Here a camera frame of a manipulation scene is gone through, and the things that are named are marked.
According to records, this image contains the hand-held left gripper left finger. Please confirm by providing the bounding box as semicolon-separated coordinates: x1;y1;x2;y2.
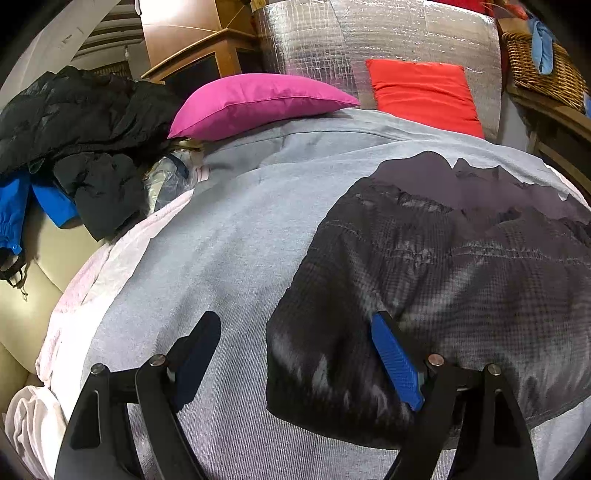
54;311;222;480

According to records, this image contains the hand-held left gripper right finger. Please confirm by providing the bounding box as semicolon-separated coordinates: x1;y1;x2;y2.
370;311;540;480

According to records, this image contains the dark grey quilted jacket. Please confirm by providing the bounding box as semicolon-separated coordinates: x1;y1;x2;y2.
265;150;591;450

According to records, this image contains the light blue blanket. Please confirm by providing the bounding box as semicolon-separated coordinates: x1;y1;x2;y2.
90;108;591;480

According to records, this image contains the pale pink bed sheet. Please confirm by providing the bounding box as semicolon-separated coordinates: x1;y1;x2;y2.
4;168;213;480

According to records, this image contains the beige sofa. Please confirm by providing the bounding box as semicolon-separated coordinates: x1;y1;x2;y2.
0;212;112;416

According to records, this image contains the clear plastic bag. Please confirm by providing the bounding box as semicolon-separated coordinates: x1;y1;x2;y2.
143;150;204;213

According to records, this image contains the blue jacket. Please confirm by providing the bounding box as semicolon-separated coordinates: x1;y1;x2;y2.
0;171;81;268

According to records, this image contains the black puffer jacket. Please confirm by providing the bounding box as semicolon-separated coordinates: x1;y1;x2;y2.
0;66;185;241

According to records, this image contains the pink pillow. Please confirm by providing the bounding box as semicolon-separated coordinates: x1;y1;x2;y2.
167;74;361;140

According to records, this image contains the red pillow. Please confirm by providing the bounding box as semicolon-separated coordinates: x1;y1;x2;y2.
365;59;485;139

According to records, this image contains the wooden shelf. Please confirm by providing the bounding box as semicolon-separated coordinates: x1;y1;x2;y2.
505;83;591;204

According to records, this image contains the wooden cabinet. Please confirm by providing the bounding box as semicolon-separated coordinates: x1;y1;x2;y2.
139;0;264;100

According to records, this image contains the silver foil insulation mat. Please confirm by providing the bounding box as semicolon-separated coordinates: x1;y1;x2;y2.
252;0;504;141

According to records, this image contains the wicker basket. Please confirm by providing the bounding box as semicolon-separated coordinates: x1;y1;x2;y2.
501;30;589;114

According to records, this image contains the light blue cloth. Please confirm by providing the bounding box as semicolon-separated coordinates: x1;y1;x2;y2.
530;18;556;75

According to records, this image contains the red cloth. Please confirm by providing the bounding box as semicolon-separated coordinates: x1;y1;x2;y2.
438;0;497;14

